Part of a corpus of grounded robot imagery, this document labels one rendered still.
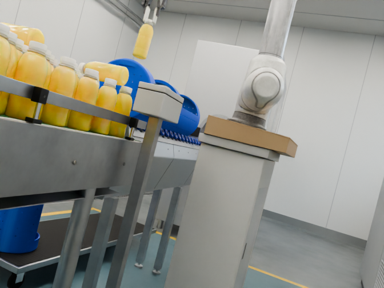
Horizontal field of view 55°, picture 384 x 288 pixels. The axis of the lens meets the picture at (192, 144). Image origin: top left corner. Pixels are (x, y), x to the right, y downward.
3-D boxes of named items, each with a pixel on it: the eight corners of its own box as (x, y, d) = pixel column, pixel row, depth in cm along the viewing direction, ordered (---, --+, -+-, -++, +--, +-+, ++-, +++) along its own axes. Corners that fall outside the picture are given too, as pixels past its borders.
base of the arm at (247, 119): (264, 135, 182) (268, 124, 182) (266, 132, 161) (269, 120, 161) (229, 124, 186) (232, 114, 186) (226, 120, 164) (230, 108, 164)
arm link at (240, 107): (264, 122, 179) (277, 79, 178) (270, 120, 161) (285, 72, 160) (232, 112, 179) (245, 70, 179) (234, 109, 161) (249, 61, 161)
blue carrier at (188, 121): (194, 143, 240) (205, 101, 240) (140, 129, 156) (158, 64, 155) (154, 132, 247) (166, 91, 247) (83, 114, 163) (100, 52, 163)
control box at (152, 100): (178, 124, 137) (184, 98, 137) (159, 116, 118) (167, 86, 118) (154, 118, 140) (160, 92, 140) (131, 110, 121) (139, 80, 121)
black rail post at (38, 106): (41, 124, 82) (50, 90, 82) (32, 123, 80) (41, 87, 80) (33, 122, 83) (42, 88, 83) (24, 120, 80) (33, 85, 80)
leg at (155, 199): (143, 267, 262) (165, 182, 262) (140, 268, 256) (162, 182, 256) (136, 264, 263) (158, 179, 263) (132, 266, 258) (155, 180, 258)
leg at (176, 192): (161, 273, 258) (183, 187, 258) (158, 275, 253) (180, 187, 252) (154, 270, 260) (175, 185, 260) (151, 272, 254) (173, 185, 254)
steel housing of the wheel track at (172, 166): (218, 183, 358) (227, 150, 358) (115, 204, 150) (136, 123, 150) (191, 176, 366) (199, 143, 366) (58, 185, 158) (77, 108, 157)
